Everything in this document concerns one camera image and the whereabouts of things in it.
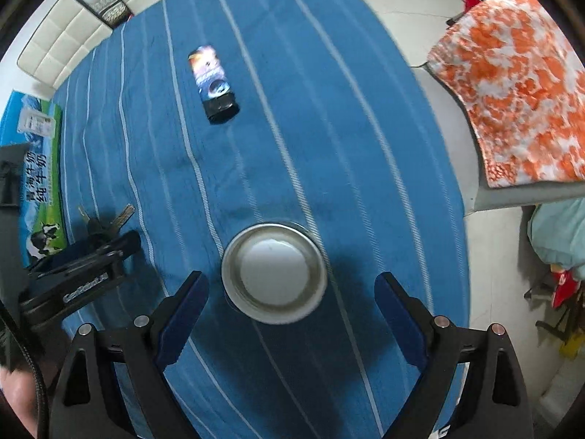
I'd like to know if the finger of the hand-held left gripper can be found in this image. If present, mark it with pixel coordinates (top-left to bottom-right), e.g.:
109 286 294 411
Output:
19 230 142 326

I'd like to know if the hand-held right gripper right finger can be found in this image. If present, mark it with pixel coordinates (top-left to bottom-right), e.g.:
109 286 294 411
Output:
374 272 535 439

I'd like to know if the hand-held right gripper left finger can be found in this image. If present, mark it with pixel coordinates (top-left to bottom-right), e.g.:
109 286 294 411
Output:
48 271 210 439

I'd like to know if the bunch of keys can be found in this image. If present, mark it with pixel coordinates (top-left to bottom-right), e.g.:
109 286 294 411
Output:
77 204 136 250

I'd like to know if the blue cardboard box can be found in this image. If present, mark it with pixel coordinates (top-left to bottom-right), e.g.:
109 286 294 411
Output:
0 90 70 270

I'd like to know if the silver tin with white lid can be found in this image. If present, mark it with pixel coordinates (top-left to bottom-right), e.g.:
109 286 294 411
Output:
221 222 329 325

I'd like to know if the person's left forearm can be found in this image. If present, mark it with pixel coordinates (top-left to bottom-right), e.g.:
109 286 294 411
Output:
0 366 39 437

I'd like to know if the teal cloth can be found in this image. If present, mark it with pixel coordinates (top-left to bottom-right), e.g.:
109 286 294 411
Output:
527 198 585 281

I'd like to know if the blue striped cloth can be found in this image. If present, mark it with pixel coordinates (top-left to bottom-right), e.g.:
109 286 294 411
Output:
50 0 471 439

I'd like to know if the printed lighter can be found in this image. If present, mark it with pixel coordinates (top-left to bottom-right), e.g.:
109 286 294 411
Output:
187 45 240 125

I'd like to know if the grey patterned pad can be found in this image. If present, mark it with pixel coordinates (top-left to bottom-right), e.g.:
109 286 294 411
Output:
90 0 132 27

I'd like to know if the orange floral blanket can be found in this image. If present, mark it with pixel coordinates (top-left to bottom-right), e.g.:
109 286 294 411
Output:
427 0 585 189

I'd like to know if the black braided cable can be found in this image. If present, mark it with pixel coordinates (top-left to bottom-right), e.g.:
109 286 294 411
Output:
0 302 50 439

